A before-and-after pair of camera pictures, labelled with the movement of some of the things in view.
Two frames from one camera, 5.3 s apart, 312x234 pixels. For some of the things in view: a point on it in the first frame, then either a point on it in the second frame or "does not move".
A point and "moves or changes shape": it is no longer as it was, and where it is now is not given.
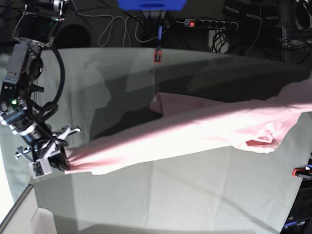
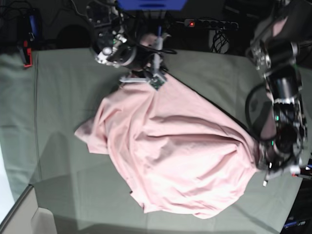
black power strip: [211, 23] does not move
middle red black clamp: [158, 52] does not move
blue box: [152, 5] does not move
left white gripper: [42, 164] to [157, 79]
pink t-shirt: [187, 122] moves or changes shape
